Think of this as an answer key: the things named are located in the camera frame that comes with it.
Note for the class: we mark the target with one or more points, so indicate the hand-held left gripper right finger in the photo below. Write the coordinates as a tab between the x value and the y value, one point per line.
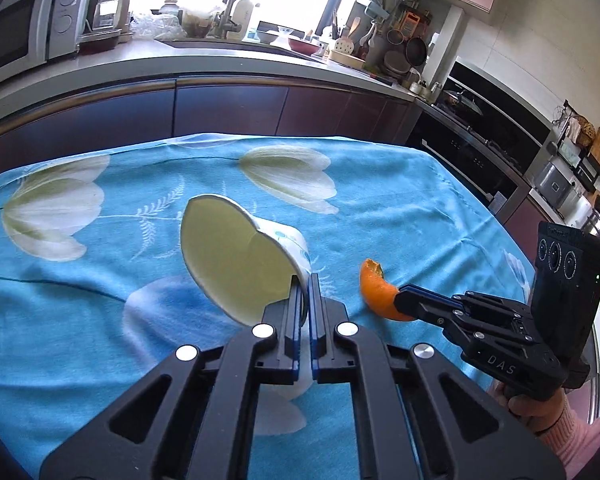
322	340

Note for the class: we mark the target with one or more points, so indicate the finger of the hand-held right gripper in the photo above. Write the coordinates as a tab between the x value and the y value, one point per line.
430	294
422	310

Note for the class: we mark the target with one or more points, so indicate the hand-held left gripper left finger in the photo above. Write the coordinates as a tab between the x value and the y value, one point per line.
287	340

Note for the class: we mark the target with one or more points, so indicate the orange peel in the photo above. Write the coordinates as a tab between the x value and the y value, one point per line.
380	295

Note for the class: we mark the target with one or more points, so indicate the crushed blue-dotted paper cup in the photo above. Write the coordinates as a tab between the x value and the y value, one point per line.
230	260

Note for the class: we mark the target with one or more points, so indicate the person's right hand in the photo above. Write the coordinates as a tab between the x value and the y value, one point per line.
535	410

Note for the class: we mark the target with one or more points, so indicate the black built-in oven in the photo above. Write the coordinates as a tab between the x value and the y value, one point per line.
480	150

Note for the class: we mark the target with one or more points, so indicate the blue floral blanket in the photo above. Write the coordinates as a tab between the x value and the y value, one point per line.
105	335

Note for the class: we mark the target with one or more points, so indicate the black wok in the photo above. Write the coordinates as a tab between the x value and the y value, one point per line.
460	100

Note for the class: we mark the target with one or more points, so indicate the small white kettle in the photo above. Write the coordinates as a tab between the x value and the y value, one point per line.
417	81

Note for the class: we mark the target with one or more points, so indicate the grey plate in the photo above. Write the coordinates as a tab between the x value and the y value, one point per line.
395	61

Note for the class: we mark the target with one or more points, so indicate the black frying pan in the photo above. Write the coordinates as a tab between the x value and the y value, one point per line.
416	52

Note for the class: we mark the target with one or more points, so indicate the cream round container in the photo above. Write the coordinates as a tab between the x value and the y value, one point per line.
346	57

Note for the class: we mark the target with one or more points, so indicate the metal strainer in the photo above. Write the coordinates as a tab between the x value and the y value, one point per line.
395	36

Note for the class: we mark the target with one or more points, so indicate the white slotted spatula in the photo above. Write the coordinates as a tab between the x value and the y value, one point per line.
347	46

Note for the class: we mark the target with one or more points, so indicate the orange grater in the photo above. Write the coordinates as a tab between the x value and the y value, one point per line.
410	21

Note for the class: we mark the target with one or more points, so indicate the red bowl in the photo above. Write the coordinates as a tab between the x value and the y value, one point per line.
305	46

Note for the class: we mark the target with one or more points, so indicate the kitchen counter with purple cabinets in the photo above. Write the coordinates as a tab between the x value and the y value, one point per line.
130	105

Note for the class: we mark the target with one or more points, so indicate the small glass bowl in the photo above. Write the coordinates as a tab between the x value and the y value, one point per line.
286	32

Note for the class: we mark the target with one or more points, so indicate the kitchen sink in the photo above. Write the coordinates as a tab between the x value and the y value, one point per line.
220	46

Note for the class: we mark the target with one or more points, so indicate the small white bowl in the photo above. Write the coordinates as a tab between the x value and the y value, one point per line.
266	36

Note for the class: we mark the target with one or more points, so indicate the white soap bottle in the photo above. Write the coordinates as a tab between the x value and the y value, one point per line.
240	17

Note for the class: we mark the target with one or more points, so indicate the clear food container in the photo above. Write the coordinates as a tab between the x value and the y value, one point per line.
196	22

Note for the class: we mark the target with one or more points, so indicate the clear plastic bag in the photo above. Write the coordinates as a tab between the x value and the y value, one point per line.
155	25

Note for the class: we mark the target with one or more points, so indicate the dark bowl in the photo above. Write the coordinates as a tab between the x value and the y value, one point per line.
100	42

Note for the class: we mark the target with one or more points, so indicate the glass jar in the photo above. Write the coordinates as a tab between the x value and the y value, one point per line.
170	7

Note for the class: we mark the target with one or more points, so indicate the glass electric kettle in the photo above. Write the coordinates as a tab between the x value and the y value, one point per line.
111	10

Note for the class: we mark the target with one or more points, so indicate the white microwave oven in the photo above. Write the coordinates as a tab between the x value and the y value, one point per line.
10	30

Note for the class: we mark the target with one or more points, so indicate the wall rack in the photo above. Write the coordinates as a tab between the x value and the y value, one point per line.
375	2

